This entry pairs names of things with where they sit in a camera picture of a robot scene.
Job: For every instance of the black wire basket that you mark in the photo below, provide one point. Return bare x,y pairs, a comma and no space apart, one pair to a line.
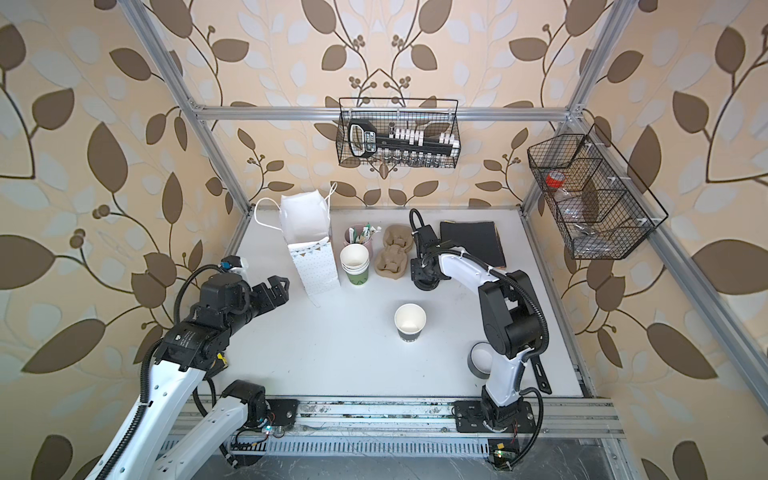
620,209
433,115

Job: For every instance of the stack of coloured napkins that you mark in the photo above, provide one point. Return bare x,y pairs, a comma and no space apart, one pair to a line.
473,240

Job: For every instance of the black wire basket right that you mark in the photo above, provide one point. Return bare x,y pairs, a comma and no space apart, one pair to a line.
620,209

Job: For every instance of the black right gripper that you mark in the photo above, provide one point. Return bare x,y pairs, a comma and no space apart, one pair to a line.
416,269

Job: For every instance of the black paper coffee cup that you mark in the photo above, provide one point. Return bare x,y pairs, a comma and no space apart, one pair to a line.
410,320

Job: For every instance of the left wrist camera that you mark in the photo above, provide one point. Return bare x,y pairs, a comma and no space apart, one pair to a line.
234,264

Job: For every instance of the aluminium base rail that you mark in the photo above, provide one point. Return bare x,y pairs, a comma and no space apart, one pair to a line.
415,427

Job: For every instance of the cardboard napkin box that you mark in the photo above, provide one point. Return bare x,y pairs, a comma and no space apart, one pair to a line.
474,243

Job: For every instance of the pink cup of sachets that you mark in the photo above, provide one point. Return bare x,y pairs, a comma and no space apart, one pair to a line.
362,234

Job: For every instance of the stack of pulp cup carriers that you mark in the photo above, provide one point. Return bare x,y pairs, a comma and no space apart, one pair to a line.
393,260

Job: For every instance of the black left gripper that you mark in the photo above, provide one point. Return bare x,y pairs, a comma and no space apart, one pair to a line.
281,294

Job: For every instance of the plastic bottle red cap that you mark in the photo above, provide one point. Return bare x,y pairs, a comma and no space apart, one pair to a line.
569,206

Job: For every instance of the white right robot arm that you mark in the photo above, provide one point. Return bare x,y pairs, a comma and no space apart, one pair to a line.
512,319

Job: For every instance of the black adjustable wrench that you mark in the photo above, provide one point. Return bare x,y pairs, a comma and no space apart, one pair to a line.
540,376

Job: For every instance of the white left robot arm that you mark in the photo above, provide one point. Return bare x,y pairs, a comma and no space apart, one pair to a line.
172,370

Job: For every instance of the black socket set rack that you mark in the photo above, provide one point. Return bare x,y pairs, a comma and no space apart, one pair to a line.
365,141

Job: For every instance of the white paper gift bag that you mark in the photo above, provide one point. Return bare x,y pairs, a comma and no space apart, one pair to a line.
305,225

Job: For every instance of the black wire basket centre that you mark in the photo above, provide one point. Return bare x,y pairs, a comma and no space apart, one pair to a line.
433,115

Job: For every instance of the grey tape roll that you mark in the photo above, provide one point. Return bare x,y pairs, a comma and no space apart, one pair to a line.
479,360

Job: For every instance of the stack of paper cups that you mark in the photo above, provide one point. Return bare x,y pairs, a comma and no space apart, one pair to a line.
355,261

